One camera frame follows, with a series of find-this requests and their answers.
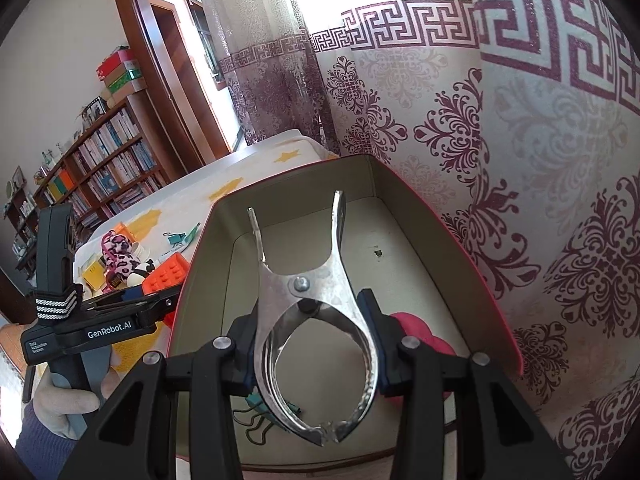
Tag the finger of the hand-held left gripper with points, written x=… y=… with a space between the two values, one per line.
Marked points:
x=130 y=305

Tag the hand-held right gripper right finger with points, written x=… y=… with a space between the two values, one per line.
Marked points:
x=371 y=322

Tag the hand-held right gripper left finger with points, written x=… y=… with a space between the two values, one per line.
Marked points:
x=244 y=360

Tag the teal binder clip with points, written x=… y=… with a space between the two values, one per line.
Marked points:
x=257 y=406
x=174 y=238

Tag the pink rubber item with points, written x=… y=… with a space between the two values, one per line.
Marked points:
x=420 y=330

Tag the pink leopard plush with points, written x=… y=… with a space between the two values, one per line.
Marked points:
x=120 y=255

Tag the silver metal tongs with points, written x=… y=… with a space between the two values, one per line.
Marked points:
x=320 y=280

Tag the orange item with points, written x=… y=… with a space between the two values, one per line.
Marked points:
x=122 y=232

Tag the person's left forearm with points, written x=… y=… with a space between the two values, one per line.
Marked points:
x=30 y=435

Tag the person's left hand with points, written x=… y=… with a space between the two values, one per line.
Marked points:
x=65 y=405

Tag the black white small toy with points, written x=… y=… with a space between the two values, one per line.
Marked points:
x=142 y=271

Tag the yellow small box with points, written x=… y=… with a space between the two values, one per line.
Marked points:
x=92 y=274

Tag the orange plastic cube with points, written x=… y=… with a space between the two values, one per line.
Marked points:
x=165 y=275

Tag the small white green tube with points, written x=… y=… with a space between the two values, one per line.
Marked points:
x=193 y=232

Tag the wooden bookshelf with books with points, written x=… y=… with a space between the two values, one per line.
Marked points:
x=115 y=160

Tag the white yellow printed towel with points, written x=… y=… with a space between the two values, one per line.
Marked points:
x=240 y=170

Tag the red storage box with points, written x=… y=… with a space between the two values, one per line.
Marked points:
x=116 y=61

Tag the white purple patterned curtain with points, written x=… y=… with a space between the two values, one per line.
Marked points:
x=525 y=185

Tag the sheer purple patterned curtain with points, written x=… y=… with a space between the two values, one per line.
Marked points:
x=265 y=70

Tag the picture frame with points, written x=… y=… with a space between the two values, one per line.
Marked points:
x=95 y=107

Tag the wooden door frame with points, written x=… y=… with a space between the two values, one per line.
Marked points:
x=145 y=60

